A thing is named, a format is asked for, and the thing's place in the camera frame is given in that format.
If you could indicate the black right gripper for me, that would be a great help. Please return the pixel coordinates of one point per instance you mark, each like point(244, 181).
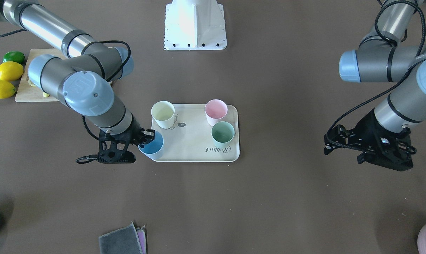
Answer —
point(134, 131)

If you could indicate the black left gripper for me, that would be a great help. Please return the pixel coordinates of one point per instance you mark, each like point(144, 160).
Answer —
point(365, 131)

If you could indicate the light blue cup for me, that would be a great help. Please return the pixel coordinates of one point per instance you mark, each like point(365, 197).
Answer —
point(154, 149)

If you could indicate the cream white cup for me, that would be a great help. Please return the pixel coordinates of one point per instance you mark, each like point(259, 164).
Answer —
point(163, 112)

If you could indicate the pink cup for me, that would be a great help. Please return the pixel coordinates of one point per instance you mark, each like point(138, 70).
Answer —
point(215, 110)

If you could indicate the mint green cup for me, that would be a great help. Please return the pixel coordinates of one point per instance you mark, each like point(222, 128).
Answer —
point(222, 134)

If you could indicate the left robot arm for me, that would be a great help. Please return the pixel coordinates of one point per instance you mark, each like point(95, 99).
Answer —
point(393, 51)

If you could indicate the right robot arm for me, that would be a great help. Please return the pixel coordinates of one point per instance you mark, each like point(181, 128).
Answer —
point(81, 81)

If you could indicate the cream rabbit tray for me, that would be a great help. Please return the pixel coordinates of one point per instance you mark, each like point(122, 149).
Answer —
point(190, 140)

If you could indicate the purple cloth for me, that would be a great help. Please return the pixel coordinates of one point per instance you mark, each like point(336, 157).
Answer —
point(141, 235)

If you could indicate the grey folded cloth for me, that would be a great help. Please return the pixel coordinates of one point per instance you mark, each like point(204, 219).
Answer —
point(120, 241)

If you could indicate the bamboo cutting board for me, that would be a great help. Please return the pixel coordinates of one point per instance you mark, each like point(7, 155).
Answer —
point(26, 92)

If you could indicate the whole yellow lemon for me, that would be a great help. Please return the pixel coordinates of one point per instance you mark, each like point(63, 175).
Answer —
point(11, 71)
point(7, 89)

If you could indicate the green lime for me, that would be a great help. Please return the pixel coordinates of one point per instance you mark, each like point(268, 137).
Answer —
point(14, 56)

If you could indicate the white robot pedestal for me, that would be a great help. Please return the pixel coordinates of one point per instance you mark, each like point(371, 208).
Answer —
point(194, 25)

